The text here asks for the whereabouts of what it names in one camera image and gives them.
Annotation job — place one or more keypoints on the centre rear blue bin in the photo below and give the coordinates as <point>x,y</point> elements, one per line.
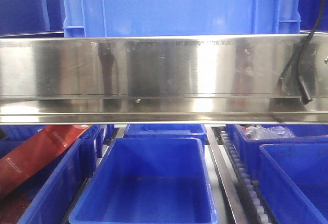
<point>167,130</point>

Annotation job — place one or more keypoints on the blue bin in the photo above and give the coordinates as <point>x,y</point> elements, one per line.
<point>293,181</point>
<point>167,130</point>
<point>46,196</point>
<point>248,150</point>
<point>149,180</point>

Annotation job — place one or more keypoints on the stainless steel shelf beam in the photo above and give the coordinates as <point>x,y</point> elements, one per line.
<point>214,79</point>

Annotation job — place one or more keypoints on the centre front blue bin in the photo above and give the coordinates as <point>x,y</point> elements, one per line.
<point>149,180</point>

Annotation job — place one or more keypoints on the right rear blue bin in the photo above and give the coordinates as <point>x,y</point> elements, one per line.
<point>248,150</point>

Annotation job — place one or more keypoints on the left front blue bin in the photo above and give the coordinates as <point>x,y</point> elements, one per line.
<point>46,196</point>

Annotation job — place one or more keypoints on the right front blue bin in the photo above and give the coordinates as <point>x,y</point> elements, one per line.
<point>293,181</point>

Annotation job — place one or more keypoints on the clear plastic bags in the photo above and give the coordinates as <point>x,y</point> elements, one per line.
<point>260,133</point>

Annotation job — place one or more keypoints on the large light blue crate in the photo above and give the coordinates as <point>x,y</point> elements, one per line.
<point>123,18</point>

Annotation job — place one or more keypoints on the red packaging box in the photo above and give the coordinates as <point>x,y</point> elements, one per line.
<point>37,152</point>

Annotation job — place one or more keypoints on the dark blue crate upper left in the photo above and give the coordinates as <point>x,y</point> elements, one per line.
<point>31,16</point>

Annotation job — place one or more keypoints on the dark blue crate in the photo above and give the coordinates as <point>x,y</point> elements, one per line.
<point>31,16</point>
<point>308,10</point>

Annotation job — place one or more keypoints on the dark blue crate upper right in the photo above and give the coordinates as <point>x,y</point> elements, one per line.
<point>308,10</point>

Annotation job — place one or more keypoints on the steel roller track rail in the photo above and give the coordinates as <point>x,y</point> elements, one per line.
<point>236,196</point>

